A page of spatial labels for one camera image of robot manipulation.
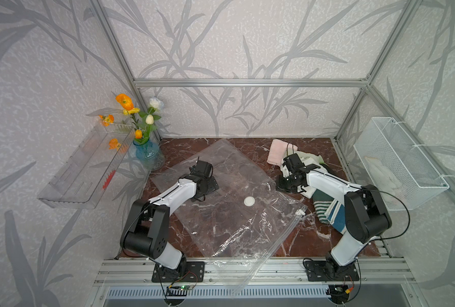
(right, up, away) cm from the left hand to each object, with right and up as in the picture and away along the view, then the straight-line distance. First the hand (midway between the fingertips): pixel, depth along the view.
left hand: (209, 188), depth 92 cm
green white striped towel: (+53, -5, -5) cm, 53 cm away
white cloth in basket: (+74, +3, -20) cm, 76 cm away
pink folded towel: (+37, +19, +16) cm, 45 cm away
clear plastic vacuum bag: (+17, -12, -5) cm, 22 cm away
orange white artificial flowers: (-31, +33, -2) cm, 45 cm away
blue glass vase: (-32, +16, +6) cm, 37 cm away
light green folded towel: (+55, +16, +13) cm, 59 cm away
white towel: (+48, -3, -1) cm, 48 cm away
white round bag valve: (+20, -6, -1) cm, 21 cm away
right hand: (+32, +1, 0) cm, 32 cm away
